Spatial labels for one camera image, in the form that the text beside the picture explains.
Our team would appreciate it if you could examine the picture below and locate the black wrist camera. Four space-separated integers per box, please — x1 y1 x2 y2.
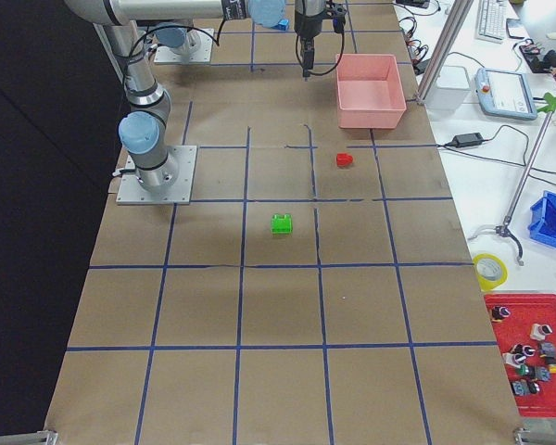
326 1 348 34

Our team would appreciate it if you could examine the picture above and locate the white keyboard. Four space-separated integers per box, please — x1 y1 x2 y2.
474 0 507 44

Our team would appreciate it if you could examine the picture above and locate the aluminium frame post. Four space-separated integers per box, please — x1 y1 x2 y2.
415 0 473 105

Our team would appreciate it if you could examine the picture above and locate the green block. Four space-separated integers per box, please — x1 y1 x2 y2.
271 213 293 235

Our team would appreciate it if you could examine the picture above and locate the blue plastic bin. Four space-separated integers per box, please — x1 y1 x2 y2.
528 191 556 248

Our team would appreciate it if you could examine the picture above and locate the blue block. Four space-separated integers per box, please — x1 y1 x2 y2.
275 19 290 32

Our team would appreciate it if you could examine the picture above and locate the red tray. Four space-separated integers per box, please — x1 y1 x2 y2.
485 293 556 417

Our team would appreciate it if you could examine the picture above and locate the pink plastic box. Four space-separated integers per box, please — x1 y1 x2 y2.
336 54 407 130

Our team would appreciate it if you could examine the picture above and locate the teach pendant tablet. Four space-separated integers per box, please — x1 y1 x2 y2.
474 68 537 121

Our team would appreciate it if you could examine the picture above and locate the yellow tape roll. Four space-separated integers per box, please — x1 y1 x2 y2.
474 253 508 292

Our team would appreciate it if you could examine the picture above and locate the green handled reacher grabber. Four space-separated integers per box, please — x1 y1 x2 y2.
467 92 556 266

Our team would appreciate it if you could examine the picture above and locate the white cube device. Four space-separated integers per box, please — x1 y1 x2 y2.
426 65 471 110

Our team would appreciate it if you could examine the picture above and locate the black power adapter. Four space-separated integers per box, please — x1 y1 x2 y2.
450 133 485 148

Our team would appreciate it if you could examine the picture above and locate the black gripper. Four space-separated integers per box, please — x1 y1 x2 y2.
295 0 325 78

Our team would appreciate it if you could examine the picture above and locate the red block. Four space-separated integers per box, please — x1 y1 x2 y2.
335 152 354 168

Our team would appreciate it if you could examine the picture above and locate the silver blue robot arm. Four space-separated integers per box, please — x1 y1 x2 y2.
66 1 285 204

